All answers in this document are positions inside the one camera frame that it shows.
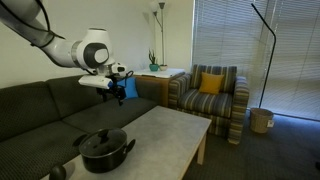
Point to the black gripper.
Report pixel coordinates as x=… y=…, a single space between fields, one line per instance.
x=114 y=90

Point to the glass pot lid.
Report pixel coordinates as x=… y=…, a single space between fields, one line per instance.
x=103 y=142

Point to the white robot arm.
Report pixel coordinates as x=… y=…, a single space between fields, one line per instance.
x=94 y=53

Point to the black cooking pot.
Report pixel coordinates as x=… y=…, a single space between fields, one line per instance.
x=104 y=163

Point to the blue throw pillow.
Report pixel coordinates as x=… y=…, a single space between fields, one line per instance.
x=129 y=87

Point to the teal potted plant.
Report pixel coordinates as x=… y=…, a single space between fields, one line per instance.
x=153 y=66

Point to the wooden side table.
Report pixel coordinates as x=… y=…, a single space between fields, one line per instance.
x=162 y=77

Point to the small white bowl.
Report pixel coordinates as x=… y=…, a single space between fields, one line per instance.
x=163 y=67

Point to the grey coffee table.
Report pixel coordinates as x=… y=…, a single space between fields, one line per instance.
x=166 y=142

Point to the dark grey fabric sofa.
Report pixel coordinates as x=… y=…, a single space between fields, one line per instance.
x=39 y=122

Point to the black plastic ladle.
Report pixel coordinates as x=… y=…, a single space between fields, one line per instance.
x=58 y=172

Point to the mustard yellow cushion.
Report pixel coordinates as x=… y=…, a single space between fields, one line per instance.
x=210 y=83

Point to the white floor lamp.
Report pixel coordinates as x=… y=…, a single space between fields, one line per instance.
x=157 y=7

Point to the striped armchair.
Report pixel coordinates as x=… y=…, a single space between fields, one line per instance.
x=226 y=109

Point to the white window blinds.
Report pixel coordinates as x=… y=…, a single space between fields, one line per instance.
x=275 y=44

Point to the beige wicker waste basket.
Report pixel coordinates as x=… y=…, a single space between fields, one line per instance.
x=259 y=119

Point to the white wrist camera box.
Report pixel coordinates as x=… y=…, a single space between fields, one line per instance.
x=96 y=81

